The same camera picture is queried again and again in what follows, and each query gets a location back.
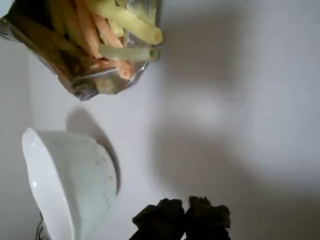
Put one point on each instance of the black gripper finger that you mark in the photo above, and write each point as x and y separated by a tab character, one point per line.
207	222
160	222

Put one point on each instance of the white ceramic bowl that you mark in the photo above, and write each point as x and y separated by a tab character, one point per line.
65	190

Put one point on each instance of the long orange veggie straw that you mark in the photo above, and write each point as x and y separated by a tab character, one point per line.
86	27

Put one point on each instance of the veggie straw packet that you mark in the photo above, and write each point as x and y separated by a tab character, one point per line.
50	42

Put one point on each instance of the pale yellow veggie straw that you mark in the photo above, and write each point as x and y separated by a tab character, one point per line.
110	6

